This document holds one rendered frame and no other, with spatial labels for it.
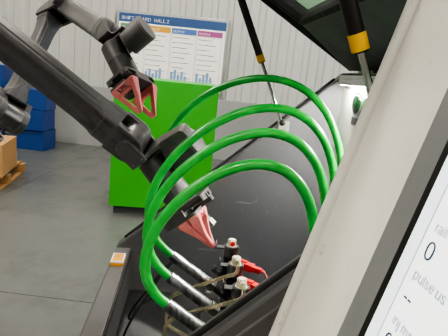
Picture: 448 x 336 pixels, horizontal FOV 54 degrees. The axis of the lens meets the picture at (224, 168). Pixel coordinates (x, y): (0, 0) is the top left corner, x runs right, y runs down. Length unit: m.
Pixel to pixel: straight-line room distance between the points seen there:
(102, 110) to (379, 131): 0.51
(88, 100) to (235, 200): 0.51
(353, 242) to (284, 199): 0.79
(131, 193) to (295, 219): 3.19
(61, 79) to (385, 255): 0.61
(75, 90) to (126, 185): 3.48
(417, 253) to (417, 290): 0.02
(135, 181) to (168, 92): 0.90
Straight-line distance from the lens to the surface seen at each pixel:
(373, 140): 0.40
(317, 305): 0.41
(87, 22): 1.25
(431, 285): 0.28
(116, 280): 1.02
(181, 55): 7.28
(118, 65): 1.04
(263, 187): 1.14
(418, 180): 0.32
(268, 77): 0.85
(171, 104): 4.08
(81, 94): 0.79
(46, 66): 0.80
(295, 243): 1.21
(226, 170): 0.54
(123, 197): 4.28
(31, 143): 7.21
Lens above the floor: 1.42
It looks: 12 degrees down
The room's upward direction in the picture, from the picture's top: 6 degrees clockwise
